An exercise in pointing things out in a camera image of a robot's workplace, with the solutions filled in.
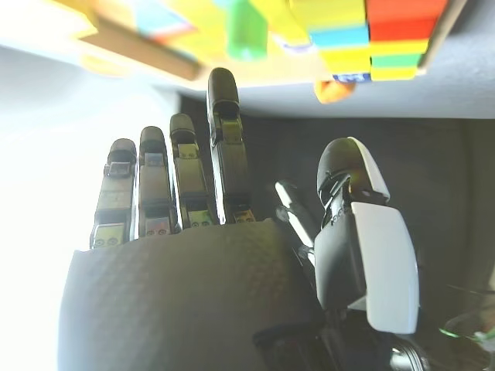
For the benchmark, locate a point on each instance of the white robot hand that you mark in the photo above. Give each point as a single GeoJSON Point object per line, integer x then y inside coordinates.
{"type": "Point", "coordinates": [174, 301]}

